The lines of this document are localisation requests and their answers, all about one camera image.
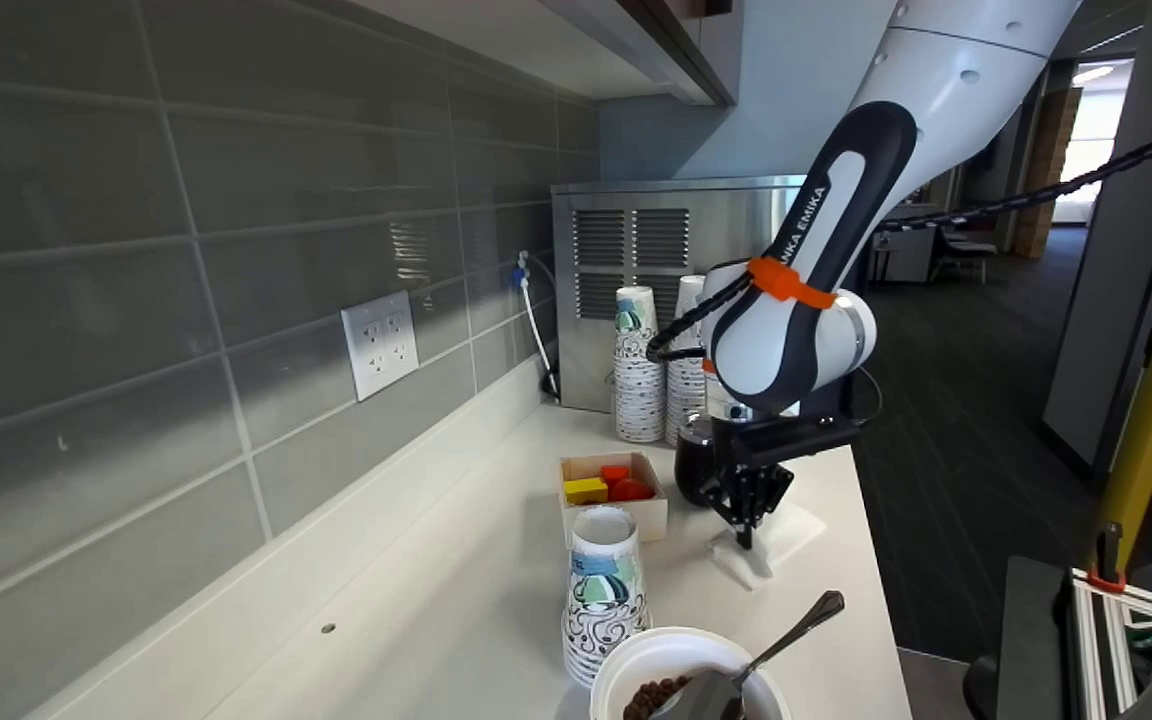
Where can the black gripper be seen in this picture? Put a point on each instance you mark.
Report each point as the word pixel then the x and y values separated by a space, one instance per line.
pixel 761 445

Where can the white paper napkin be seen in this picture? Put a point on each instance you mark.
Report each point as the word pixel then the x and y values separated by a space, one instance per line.
pixel 786 533

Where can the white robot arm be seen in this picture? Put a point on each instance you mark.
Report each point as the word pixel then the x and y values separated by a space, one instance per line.
pixel 782 322

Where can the dark glass tumbler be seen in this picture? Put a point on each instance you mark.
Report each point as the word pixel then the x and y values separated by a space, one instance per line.
pixel 696 463

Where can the cardboard box with blocks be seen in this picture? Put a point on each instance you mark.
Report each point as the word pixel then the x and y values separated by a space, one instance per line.
pixel 616 481

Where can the stack of paper cups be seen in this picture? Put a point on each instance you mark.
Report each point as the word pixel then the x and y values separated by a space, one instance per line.
pixel 687 383
pixel 639 398

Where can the patterned paper cup near bowl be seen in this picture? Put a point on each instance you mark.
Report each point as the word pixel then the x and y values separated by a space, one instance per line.
pixel 606 589

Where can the white bowl with coffee grounds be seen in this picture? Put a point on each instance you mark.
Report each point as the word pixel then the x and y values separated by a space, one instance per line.
pixel 654 664

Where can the steel appliance side panel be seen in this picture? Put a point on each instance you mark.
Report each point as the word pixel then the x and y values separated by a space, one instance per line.
pixel 647 233

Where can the yellow tripod stand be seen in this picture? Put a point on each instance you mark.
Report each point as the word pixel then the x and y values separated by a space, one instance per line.
pixel 1111 612

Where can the white wall outlet centre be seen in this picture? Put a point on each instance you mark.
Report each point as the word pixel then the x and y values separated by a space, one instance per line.
pixel 382 343

